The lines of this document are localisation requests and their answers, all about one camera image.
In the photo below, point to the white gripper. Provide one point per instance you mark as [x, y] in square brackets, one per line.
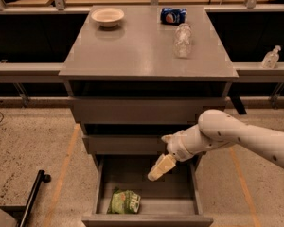
[176, 148]

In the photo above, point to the green jalapeno chip bag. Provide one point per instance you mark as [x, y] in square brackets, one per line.
[124, 202]

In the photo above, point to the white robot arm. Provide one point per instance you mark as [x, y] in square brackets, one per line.
[217, 129]

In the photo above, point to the grey open bottom drawer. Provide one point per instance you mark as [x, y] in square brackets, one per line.
[171, 201]

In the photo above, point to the grey middle drawer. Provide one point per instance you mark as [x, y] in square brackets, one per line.
[123, 145]

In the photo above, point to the grey drawer cabinet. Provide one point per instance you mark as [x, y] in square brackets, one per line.
[135, 59]

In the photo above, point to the grey top drawer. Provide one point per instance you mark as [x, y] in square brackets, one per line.
[141, 111]

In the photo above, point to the clear plastic water bottle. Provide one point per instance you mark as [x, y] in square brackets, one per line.
[182, 40]

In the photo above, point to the blue pepsi can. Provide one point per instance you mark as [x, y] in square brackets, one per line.
[170, 16]

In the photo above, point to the clear pump soap bottle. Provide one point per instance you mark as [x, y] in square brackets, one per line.
[271, 58]

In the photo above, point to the white ceramic bowl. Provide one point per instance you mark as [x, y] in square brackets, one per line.
[107, 17]

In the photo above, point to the black cart leg with wheel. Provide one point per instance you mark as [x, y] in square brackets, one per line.
[21, 213]

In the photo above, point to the grey metal rail shelf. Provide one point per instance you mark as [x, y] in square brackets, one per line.
[30, 72]

